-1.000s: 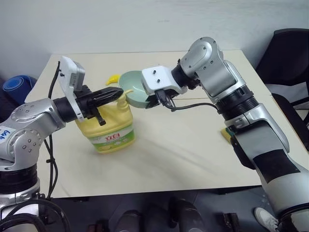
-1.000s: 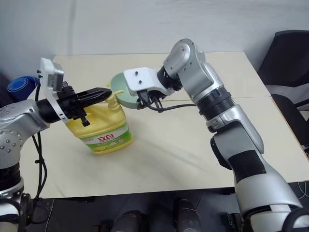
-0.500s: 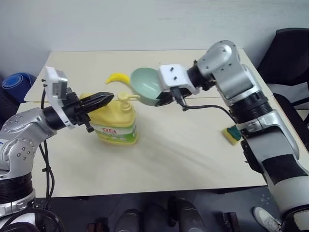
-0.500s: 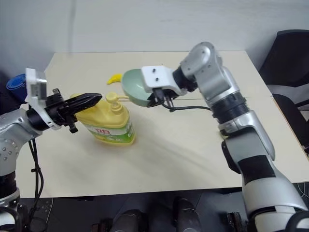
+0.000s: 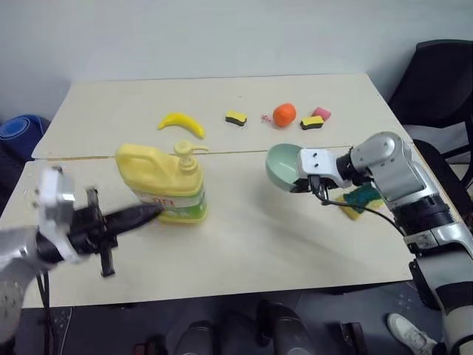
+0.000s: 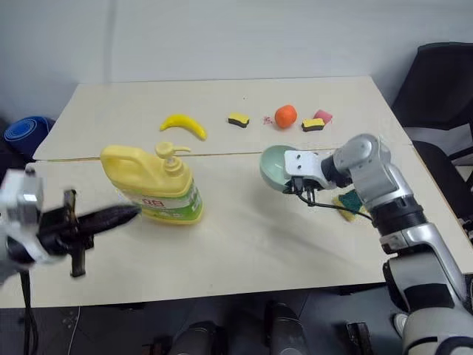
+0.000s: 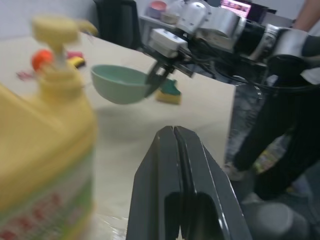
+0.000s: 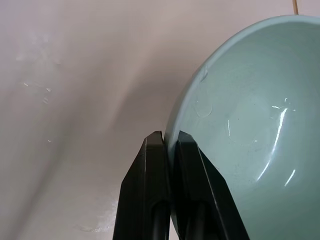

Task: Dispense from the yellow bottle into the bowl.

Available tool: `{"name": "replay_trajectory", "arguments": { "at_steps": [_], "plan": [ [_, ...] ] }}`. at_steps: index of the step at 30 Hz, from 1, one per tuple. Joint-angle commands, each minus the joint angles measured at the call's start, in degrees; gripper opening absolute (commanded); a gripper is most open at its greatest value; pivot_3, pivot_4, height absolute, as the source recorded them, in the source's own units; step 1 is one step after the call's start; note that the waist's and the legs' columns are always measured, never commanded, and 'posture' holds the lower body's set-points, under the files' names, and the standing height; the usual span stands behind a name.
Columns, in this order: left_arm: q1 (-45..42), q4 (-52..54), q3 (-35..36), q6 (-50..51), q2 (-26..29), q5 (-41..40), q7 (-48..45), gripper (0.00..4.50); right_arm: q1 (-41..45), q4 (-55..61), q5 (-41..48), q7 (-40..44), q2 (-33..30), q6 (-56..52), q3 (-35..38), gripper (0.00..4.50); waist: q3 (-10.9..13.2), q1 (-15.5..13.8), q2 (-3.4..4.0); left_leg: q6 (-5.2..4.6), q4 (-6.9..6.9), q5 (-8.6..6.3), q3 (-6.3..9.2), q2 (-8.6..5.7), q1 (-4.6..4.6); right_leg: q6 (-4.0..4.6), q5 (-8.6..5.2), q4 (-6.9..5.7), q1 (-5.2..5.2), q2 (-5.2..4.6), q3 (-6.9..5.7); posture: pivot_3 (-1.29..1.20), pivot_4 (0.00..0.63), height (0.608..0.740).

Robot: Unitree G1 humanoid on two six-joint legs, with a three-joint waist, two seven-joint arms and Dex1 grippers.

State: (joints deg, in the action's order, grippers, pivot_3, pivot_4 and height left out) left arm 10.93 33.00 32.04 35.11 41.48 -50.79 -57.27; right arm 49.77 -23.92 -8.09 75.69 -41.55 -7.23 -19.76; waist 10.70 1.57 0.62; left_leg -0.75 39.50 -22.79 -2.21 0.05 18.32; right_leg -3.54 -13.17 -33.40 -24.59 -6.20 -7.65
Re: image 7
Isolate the purple bowl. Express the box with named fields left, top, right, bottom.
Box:
left=145, top=6, right=166, bottom=20

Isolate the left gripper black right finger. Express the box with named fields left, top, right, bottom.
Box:
left=174, top=125, right=253, bottom=240

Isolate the computer monitor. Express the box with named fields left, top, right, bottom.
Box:
left=220, top=0, right=252, bottom=19

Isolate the colourful printed package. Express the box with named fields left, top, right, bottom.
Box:
left=254, top=138, right=286, bottom=174

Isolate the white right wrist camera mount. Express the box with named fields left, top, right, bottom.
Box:
left=148, top=28, right=189, bottom=58

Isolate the pink bowl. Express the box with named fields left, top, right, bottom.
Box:
left=149, top=0, right=168, bottom=12

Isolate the black office chair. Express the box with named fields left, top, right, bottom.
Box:
left=95, top=0, right=141, bottom=50

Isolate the yellow pump dispenser bottle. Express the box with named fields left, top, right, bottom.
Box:
left=0, top=14, right=99, bottom=240

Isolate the orange round object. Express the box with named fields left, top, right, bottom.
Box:
left=31, top=49, right=55, bottom=71

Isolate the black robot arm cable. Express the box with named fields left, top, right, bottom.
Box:
left=224, top=73, right=320, bottom=92

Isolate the green bowl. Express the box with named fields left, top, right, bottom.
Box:
left=90, top=64, right=156, bottom=105

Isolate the person in black trousers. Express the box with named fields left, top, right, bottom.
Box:
left=224, top=0, right=320, bottom=201

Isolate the yellow, black and pink sponge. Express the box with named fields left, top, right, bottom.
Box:
left=65, top=50, right=87, bottom=69

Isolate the beige bowl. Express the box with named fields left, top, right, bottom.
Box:
left=159, top=11, right=181, bottom=25

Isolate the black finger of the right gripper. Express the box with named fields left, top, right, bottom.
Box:
left=151, top=66, right=175, bottom=91
left=143, top=61, right=164, bottom=98

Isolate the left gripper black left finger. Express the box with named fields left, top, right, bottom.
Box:
left=126, top=126, right=182, bottom=240

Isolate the yellow and green sponge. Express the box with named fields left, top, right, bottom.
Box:
left=155, top=79, right=183, bottom=106

